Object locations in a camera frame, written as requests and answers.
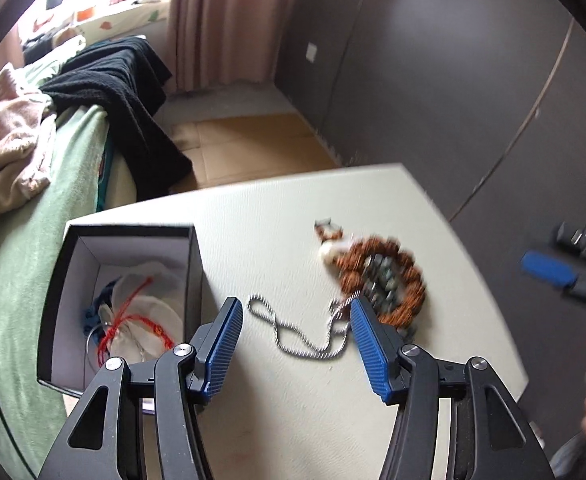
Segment blue bead bracelet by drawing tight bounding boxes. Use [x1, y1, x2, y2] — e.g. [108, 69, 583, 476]
[81, 280, 124, 333]

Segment black garment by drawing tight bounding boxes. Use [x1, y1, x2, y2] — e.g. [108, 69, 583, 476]
[39, 36, 195, 195]

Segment white cloth pouch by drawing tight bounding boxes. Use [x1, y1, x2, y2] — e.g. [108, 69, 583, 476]
[104, 259, 185, 362]

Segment dark grey wardrobe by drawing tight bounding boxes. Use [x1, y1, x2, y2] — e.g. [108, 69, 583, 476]
[340, 0, 586, 261]

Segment brown bead bracelet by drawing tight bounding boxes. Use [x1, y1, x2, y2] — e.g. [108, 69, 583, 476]
[314, 218, 427, 328]

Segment red string bracelet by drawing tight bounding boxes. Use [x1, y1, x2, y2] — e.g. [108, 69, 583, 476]
[97, 276, 175, 368]

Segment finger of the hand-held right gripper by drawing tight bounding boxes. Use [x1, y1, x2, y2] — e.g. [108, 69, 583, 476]
[520, 250, 586, 313]
[552, 221, 586, 261]

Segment grey cloth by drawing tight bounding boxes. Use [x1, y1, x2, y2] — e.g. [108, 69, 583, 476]
[550, 432, 586, 480]

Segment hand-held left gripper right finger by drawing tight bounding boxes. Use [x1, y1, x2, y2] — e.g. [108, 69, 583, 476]
[349, 296, 556, 480]

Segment bed with green sheet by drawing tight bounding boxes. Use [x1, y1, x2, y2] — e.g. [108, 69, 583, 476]
[0, 57, 141, 476]

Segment silver chain necklace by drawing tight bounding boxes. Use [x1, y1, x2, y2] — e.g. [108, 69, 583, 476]
[247, 294, 355, 362]

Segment pink blanket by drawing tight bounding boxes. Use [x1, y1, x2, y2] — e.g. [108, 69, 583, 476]
[0, 64, 60, 228]

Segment leaf print quilt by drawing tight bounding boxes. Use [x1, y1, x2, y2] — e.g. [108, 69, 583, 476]
[20, 0, 175, 61]

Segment black box white inside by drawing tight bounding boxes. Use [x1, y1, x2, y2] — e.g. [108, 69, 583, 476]
[36, 223, 211, 416]

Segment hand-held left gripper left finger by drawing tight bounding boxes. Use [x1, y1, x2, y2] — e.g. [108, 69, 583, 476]
[37, 296, 244, 480]

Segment flat brown cardboard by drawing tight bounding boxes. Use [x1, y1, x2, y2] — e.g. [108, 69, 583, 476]
[169, 114, 340, 195]

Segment grey stone bead bracelet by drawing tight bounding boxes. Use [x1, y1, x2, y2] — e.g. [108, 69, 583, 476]
[359, 254, 420, 338]

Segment pink curtain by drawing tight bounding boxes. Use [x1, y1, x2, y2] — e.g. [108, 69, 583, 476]
[164, 0, 280, 95]

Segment silver bangle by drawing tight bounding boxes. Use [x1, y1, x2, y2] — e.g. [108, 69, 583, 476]
[85, 324, 116, 378]

